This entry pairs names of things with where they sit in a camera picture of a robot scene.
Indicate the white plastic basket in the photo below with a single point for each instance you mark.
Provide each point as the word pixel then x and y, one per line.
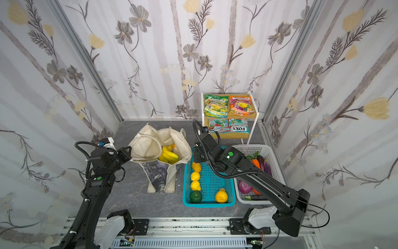
pixel 267 153

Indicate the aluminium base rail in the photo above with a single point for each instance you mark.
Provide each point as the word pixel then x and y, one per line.
pixel 209 232

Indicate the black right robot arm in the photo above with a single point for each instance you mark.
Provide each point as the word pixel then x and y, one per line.
pixel 230 163

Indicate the green snack bag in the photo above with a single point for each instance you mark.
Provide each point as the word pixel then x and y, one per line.
pixel 216 106

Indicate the white wooden shelf rack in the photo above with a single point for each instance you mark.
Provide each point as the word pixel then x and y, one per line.
pixel 245 138

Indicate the green avocado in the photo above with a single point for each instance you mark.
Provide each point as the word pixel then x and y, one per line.
pixel 196 197

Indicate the yellow banana bunch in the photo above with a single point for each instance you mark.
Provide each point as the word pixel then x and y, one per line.
pixel 168 156

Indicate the large yellow citrus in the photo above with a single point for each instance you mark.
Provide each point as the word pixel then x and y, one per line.
pixel 221 196

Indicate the yellow lemon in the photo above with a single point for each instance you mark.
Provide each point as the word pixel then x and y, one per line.
pixel 195 186
pixel 196 167
pixel 195 176

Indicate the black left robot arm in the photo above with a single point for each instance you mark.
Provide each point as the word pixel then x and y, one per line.
pixel 102 164

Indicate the orange carrot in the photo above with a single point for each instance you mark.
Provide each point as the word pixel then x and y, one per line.
pixel 256 163

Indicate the red green candy bag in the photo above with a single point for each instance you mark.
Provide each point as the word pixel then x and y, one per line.
pixel 219 125

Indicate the Fox's candy bag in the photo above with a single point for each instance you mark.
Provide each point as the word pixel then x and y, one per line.
pixel 239 126

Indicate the yellow lemon top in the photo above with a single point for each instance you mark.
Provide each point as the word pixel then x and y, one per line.
pixel 196 167

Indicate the teal plastic basket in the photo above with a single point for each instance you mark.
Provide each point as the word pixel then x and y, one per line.
pixel 210 186

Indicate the cream canvas tote bag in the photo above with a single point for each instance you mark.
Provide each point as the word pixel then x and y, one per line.
pixel 147 147

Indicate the purple eggplant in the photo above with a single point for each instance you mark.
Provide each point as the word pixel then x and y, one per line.
pixel 264 165

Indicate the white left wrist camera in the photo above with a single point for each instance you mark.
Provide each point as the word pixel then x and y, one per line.
pixel 107 143

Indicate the orange snack bag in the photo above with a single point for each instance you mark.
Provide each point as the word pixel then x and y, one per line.
pixel 241 105

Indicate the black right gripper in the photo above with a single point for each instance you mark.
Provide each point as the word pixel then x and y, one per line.
pixel 200 144

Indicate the purple onion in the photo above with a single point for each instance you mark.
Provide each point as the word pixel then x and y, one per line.
pixel 244 188

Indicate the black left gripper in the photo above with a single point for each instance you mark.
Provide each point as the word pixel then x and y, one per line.
pixel 119 154

